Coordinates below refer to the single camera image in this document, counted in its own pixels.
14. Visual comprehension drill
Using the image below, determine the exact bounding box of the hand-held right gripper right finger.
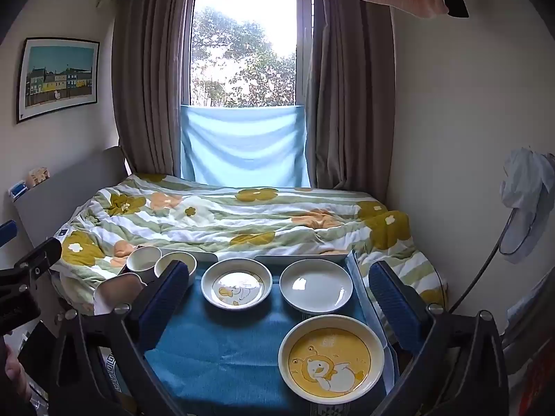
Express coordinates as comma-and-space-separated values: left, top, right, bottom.
368, 261, 508, 416

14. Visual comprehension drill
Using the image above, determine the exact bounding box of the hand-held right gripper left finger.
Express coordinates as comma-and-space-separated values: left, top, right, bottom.
48, 260, 189, 416

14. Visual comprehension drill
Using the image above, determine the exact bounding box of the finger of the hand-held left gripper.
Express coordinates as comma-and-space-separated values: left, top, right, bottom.
0, 220, 19, 248
0, 237, 63, 297

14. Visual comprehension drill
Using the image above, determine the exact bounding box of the cream cup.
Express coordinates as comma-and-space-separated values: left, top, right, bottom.
154, 252, 198, 289

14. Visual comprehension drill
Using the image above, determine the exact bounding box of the white cup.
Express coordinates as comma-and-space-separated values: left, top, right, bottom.
126, 246, 163, 284

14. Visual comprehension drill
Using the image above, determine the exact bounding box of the small white duck plate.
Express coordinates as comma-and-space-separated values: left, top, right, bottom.
200, 258, 273, 310

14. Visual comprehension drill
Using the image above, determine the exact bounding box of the plain white plate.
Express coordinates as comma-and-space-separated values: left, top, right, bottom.
279, 259, 353, 313

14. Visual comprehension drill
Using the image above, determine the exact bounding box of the person's left hand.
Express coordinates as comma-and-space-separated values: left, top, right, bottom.
4, 347, 32, 404

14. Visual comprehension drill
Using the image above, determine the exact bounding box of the grey headboard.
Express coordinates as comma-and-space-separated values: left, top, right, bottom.
9, 146, 133, 269

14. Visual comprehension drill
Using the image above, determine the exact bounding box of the blue table cloth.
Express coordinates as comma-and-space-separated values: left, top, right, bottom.
143, 251, 400, 416

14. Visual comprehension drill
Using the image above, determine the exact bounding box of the floral striped blanket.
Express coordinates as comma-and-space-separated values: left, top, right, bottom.
54, 173, 447, 317

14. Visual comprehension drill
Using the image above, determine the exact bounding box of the framed houses picture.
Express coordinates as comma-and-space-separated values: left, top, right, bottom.
16, 37, 100, 124

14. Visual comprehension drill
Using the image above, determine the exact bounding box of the light blue cloth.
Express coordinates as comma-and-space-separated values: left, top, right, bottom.
180, 104, 310, 188

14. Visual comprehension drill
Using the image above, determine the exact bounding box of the white fan cover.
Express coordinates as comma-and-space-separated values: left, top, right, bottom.
499, 147, 555, 265

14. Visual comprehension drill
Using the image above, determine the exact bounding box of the brown curtain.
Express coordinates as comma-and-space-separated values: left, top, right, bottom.
306, 0, 395, 202
112, 0, 191, 178

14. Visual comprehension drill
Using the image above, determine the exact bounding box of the window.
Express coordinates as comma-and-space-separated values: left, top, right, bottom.
182, 0, 315, 109

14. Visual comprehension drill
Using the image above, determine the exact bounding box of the black cable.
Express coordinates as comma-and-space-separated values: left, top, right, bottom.
434, 269, 448, 308

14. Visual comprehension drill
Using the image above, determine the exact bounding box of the grey table rail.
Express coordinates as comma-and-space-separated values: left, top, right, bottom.
254, 253, 350, 265
158, 246, 219, 263

